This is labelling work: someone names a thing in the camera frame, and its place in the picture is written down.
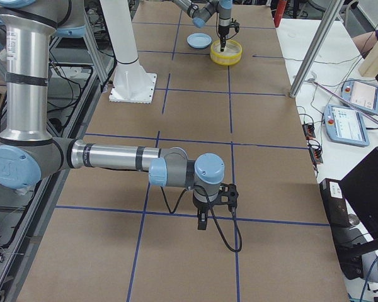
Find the orange black connector box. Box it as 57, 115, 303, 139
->
307, 138, 323, 165
302, 113, 316, 140

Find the black laptop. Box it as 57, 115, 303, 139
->
319, 147, 378, 280

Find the far blue teach pendant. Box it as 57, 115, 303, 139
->
341, 79, 378, 114

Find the seated person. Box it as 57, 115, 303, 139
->
352, 30, 378, 58

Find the far orange black connector box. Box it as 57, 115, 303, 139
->
302, 113, 316, 140

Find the blue teach pendant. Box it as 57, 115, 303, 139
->
341, 79, 378, 114
324, 104, 370, 147

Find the aluminium frame post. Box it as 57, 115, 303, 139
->
289, 0, 343, 98

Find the near orange black connector box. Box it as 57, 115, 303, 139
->
307, 138, 323, 165

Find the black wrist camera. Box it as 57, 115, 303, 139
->
229, 18, 240, 33
214, 183, 239, 212

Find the light blue plate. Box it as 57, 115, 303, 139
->
186, 33, 212, 49

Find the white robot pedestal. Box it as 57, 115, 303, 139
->
100, 0, 157, 104

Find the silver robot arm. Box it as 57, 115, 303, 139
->
173, 0, 233, 52
0, 1, 224, 230

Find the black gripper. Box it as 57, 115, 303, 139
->
195, 201, 212, 230
217, 26, 228, 52

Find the near blue teach pendant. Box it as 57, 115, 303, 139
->
324, 104, 370, 147

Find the yellow bamboo steamer basket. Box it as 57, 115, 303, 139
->
210, 40, 243, 66

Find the red fire extinguisher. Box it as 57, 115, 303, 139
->
273, 0, 287, 28

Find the reacher grabber stick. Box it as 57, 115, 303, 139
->
306, 78, 378, 125

